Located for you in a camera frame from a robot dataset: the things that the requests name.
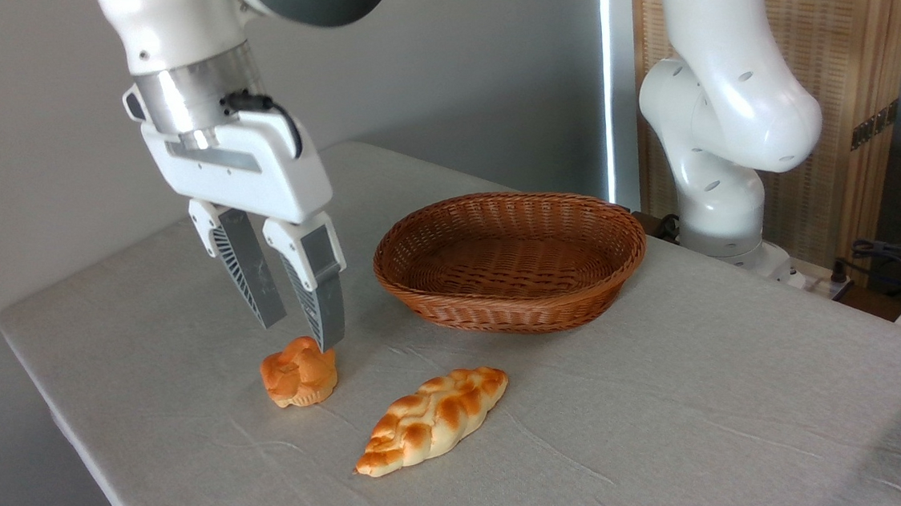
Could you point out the metal screen hinge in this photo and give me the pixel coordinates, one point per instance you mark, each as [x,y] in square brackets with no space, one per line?
[875,125]

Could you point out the brown oval wicker basket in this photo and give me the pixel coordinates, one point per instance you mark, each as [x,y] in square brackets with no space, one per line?
[519,312]

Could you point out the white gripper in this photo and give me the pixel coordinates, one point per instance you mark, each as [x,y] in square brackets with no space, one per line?
[251,176]

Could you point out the wooden folding screen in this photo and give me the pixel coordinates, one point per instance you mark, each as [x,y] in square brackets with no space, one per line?
[859,28]

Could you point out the grey tablecloth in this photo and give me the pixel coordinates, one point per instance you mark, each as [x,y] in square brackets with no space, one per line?
[633,432]

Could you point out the braided golden bread loaf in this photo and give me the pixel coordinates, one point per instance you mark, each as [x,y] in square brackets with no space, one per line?
[431,419]

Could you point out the white vertical post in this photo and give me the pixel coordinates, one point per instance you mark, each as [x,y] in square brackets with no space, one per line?
[621,71]

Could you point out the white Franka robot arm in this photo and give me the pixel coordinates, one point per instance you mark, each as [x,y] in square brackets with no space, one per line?
[728,102]

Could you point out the flower-shaped orange bread bun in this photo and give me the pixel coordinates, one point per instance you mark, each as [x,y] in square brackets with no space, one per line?
[295,378]

